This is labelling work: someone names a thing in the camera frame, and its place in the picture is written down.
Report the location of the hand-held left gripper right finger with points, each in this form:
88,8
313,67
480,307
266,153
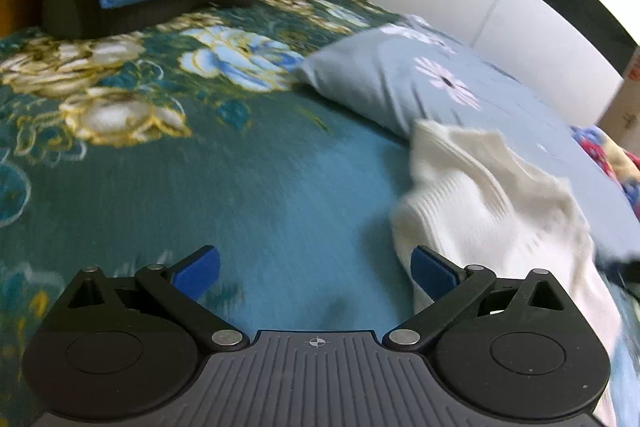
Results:
432,277

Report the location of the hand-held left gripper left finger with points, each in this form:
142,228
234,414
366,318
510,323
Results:
200,274

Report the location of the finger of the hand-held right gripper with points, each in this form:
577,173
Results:
622,268

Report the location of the white knit sweater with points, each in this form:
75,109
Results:
500,217

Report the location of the blue floral blanket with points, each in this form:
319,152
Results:
200,182

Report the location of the colourful floral blanket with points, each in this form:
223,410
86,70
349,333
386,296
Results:
615,162

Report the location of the cardboard box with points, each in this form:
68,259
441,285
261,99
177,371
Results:
625,97

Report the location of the light blue daisy quilt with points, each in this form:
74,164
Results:
425,72

